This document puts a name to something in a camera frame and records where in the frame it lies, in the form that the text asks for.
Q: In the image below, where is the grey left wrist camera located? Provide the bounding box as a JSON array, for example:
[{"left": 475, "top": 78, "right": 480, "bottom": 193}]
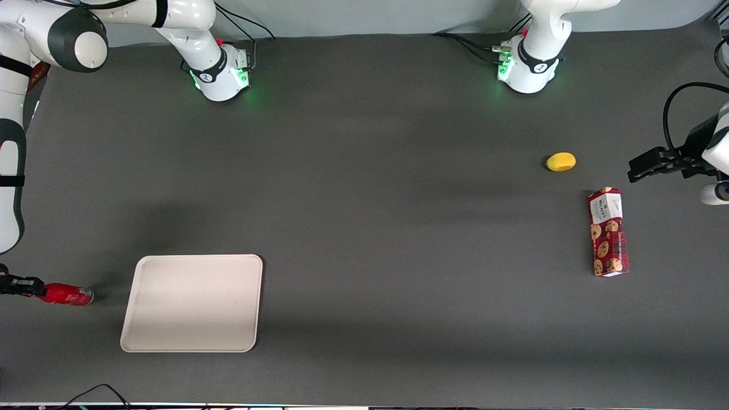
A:
[{"left": 699, "top": 182, "right": 729, "bottom": 206}]

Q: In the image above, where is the red object behind table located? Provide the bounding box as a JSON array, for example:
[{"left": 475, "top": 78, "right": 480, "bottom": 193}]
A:
[{"left": 27, "top": 61, "right": 52, "bottom": 93}]

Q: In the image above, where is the black cable at table corner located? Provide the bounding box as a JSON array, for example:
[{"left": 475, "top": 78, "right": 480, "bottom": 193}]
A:
[{"left": 714, "top": 35, "right": 729, "bottom": 79}]

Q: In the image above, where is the black left arm base cable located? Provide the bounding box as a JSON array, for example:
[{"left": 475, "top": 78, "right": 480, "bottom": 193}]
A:
[{"left": 430, "top": 13, "right": 533, "bottom": 64}]

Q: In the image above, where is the black right arm base cable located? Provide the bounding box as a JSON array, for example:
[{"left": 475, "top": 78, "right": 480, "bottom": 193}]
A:
[{"left": 181, "top": 3, "right": 278, "bottom": 73}]

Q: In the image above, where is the thin black table edge cable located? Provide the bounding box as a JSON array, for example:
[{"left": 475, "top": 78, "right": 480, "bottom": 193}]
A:
[{"left": 56, "top": 383, "right": 133, "bottom": 410}]

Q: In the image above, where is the red coke bottle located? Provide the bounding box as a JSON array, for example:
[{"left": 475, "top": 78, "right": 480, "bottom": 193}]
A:
[{"left": 39, "top": 282, "right": 95, "bottom": 307}]

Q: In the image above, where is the beige plastic tray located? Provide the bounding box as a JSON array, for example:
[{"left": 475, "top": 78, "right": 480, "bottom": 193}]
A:
[{"left": 120, "top": 254, "right": 264, "bottom": 353}]

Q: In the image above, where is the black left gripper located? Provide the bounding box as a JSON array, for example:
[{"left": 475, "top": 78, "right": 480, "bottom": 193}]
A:
[{"left": 628, "top": 114, "right": 722, "bottom": 183}]

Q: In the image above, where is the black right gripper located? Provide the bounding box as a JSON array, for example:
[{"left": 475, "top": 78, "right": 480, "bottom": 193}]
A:
[{"left": 0, "top": 263, "right": 47, "bottom": 298}]

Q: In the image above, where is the black arm base cable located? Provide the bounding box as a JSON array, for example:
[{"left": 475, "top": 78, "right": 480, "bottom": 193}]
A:
[
  {"left": 430, "top": 13, "right": 533, "bottom": 64},
  {"left": 181, "top": 3, "right": 278, "bottom": 73}
]

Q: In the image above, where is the red cookie box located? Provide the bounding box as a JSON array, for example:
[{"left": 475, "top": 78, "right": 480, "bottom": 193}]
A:
[{"left": 587, "top": 187, "right": 631, "bottom": 278}]

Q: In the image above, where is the black looped gripper cable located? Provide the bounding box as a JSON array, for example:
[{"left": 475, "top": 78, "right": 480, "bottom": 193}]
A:
[{"left": 662, "top": 82, "right": 729, "bottom": 161}]

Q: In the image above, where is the yellow lemon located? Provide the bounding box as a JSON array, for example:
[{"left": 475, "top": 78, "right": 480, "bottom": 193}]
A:
[{"left": 546, "top": 152, "right": 577, "bottom": 173}]

